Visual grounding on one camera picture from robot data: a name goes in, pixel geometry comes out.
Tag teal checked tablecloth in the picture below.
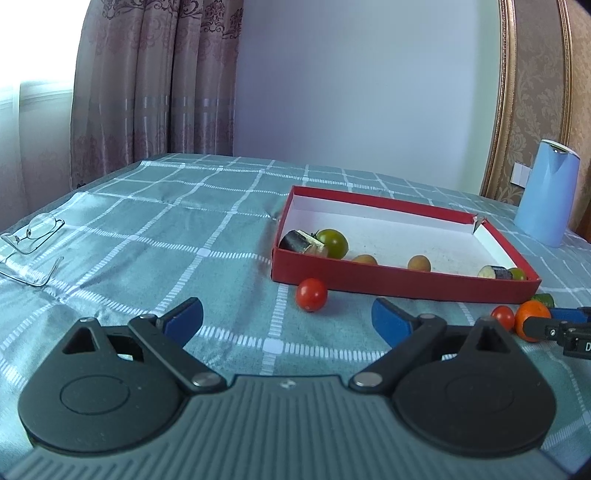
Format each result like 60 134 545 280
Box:
0 153 591 464

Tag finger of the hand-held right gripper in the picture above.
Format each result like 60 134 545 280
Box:
523 315 565 343
549 306 591 324

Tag red cherry tomato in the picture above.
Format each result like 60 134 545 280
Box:
490 305 515 332
296 277 328 313

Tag red cardboard box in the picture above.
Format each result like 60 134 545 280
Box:
271 185 541 306

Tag orange mandarin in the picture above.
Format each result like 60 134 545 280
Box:
514 300 553 343

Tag large green tomato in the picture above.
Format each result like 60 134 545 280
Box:
317 229 350 260

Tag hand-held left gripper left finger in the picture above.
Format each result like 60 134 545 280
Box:
58 296 228 397

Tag white sheer curtain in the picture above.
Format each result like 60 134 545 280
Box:
0 79 75 234

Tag gold framed wall panel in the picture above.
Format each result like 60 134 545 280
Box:
479 0 585 206

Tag brown patterned curtain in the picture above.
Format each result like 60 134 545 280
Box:
69 0 245 191

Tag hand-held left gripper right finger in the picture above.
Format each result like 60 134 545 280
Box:
348 296 527 397

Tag blue electric kettle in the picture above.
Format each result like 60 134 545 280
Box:
513 138 581 248

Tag wire frame eyeglasses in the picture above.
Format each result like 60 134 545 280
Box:
0 213 66 288

